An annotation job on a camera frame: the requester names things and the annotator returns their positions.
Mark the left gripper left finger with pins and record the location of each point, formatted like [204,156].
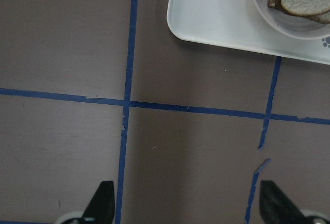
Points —
[101,207]

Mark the white bear tray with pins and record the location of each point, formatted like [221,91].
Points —
[237,24]

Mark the white round plate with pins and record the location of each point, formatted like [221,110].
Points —
[304,28]

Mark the bread slice on plate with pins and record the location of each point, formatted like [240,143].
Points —
[323,18]

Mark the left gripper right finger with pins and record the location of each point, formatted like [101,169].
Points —
[276,207]

